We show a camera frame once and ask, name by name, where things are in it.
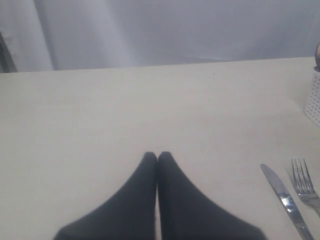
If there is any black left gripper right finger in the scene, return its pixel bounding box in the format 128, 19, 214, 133
156, 150, 266, 240

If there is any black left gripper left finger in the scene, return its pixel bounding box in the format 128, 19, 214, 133
55, 152, 157, 240

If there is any silver table knife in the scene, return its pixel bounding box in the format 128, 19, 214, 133
260, 163, 314, 240

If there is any silver fork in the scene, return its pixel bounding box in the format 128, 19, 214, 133
290, 158, 320, 216

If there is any white perforated plastic basket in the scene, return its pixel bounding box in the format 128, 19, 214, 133
304, 66, 320, 127

